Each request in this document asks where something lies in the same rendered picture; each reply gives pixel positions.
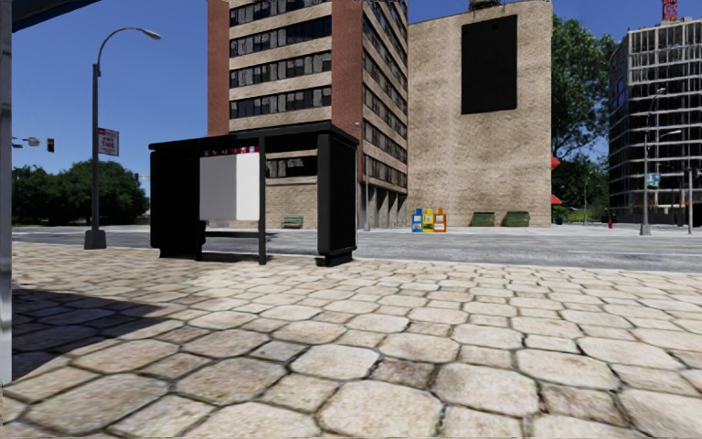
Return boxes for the black bus shelter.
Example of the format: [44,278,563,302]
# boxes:
[148,122,360,268]

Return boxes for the tan brick building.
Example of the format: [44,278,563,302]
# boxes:
[407,0,554,229]

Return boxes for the red brick building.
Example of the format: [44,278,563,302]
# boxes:
[207,0,410,230]

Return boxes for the grey street lamp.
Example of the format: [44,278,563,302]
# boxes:
[83,27,163,251]
[639,87,684,237]

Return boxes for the trees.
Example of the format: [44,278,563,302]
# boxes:
[11,159,150,227]
[550,14,620,224]

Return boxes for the glass tower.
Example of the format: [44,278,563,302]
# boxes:
[608,0,702,227]

